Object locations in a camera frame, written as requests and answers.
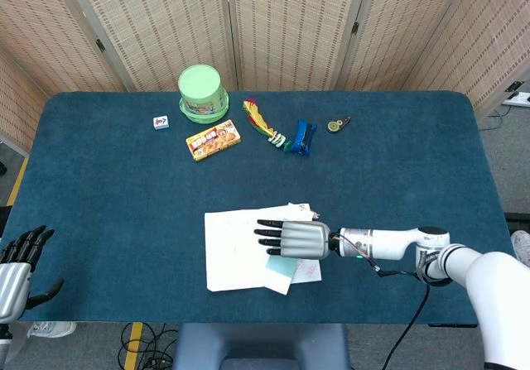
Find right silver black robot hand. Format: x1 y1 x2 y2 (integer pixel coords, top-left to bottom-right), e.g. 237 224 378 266
253 219 332 260

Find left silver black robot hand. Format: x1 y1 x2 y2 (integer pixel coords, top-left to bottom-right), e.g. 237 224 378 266
0 224 65 325

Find blue and white tasselled bookmark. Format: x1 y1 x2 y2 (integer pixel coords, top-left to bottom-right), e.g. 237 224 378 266
263 209 323 296

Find white paper booklet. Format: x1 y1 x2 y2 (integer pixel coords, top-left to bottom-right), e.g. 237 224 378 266
204 202 323 293

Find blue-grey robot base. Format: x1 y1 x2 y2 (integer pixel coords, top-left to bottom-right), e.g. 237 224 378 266
171 322 351 370

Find white sneaker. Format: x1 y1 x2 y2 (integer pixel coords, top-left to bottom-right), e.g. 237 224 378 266
27 320 78 339
509 229 530 268

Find black correction tape dispenser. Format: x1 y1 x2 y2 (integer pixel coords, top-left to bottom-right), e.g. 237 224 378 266
326 115 353 134

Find colourful feather shuttlecock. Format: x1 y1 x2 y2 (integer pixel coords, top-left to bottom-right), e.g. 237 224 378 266
242 98 293 154

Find yellow curry box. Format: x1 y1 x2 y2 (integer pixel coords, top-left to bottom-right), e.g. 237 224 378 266
185 119 243 162

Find blue table cloth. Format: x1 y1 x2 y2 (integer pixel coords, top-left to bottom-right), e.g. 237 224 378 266
0 90 525 325

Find green plastic toy bucket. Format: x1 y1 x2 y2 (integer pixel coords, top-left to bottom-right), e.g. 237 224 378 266
177 64 230 124

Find woven bamboo folding screen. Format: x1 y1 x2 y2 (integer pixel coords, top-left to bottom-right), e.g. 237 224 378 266
0 0 530 151

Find white power strip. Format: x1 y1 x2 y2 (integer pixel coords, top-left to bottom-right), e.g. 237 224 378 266
501 91 530 107

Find black floor cables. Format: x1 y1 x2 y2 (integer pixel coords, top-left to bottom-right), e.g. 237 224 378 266
119 323 179 370

